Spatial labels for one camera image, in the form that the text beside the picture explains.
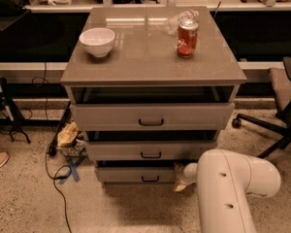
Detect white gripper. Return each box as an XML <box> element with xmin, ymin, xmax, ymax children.
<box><xmin>174</xmin><ymin>162</ymin><xmax>198</xmax><ymax>192</ymax></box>

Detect grey bottom drawer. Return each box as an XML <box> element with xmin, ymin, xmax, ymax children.
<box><xmin>95</xmin><ymin>167</ymin><xmax>177</xmax><ymax>183</ymax></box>

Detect grey drawer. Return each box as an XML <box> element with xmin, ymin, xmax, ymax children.
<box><xmin>95</xmin><ymin>167</ymin><xmax>177</xmax><ymax>183</ymax></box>
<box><xmin>84</xmin><ymin>141</ymin><xmax>216</xmax><ymax>161</ymax></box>
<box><xmin>70</xmin><ymin>103</ymin><xmax>234</xmax><ymax>131</ymax></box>

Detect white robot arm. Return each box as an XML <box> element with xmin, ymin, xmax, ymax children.
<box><xmin>175</xmin><ymin>149</ymin><xmax>281</xmax><ymax>233</ymax></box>

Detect grey middle drawer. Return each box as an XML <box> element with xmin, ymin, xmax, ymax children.
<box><xmin>84</xmin><ymin>141</ymin><xmax>216</xmax><ymax>161</ymax></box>

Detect grey drawer cabinet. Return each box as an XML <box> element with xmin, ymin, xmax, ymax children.
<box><xmin>60</xmin><ymin>6</ymin><xmax>247</xmax><ymax>189</ymax></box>

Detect grey top drawer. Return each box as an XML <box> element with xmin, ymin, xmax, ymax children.
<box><xmin>70</xmin><ymin>103</ymin><xmax>234</xmax><ymax>131</ymax></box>

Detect blue tape cross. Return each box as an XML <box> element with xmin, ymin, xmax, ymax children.
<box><xmin>58</xmin><ymin>156</ymin><xmax>84</xmax><ymax>184</ymax></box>

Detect yellow snack bag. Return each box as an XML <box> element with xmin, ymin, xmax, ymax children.
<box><xmin>57</xmin><ymin>121</ymin><xmax>79</xmax><ymax>147</ymax></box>

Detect black power adapter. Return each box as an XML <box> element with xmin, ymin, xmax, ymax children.
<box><xmin>48</xmin><ymin>140</ymin><xmax>57</xmax><ymax>156</ymax></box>

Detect black office chair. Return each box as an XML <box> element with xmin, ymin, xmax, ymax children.
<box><xmin>232</xmin><ymin>57</ymin><xmax>291</xmax><ymax>158</ymax></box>

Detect red soda can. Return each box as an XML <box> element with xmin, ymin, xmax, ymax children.
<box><xmin>177</xmin><ymin>19</ymin><xmax>198</xmax><ymax>57</ymax></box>

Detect clear plastic bottle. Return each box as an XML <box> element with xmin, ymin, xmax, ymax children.
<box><xmin>164</xmin><ymin>10</ymin><xmax>199</xmax><ymax>35</ymax></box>

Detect white ceramic bowl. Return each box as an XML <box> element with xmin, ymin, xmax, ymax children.
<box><xmin>79</xmin><ymin>28</ymin><xmax>115</xmax><ymax>57</ymax></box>

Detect black tripod stand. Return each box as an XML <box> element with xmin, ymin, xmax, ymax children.
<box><xmin>0</xmin><ymin>78</ymin><xmax>31</xmax><ymax>144</ymax></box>

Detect black floor cable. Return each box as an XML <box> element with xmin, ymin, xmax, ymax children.
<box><xmin>31</xmin><ymin>61</ymin><xmax>74</xmax><ymax>233</ymax></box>

